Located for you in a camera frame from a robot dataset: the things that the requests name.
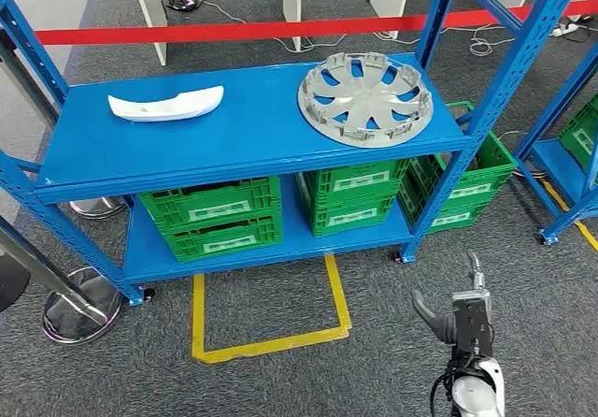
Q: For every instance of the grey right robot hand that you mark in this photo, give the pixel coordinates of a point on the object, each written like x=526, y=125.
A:
x=432, y=315

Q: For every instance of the silver wheel hubcap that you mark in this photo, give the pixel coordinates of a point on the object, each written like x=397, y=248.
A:
x=369, y=101

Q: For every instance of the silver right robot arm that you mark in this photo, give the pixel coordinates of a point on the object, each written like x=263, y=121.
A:
x=472, y=395

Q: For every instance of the blue metal shelf rack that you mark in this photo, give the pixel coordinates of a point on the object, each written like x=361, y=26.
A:
x=556, y=166
x=234, y=129

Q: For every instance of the white curved plastic part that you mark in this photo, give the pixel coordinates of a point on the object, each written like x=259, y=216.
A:
x=164, y=107

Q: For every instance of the green plastic crate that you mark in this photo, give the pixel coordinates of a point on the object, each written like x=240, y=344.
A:
x=449, y=219
x=581, y=132
x=472, y=188
x=355, y=182
x=224, y=241
x=210, y=200
x=355, y=219

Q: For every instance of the chrome stanchion base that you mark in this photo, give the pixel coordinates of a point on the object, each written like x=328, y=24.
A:
x=530, y=172

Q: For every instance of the yellow floor tape square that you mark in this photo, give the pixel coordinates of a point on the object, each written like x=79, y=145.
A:
x=271, y=343

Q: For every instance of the yellow floor tape line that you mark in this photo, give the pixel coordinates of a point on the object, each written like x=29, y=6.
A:
x=586, y=234

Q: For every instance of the white power strip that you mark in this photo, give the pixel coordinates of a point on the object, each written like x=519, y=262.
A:
x=562, y=29

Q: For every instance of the red barrier belt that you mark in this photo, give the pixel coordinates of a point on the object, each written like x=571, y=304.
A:
x=234, y=31

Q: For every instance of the black round stand base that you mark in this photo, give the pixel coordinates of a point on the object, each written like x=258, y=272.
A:
x=11, y=281

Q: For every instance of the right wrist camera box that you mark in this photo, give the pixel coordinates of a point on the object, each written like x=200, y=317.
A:
x=472, y=324

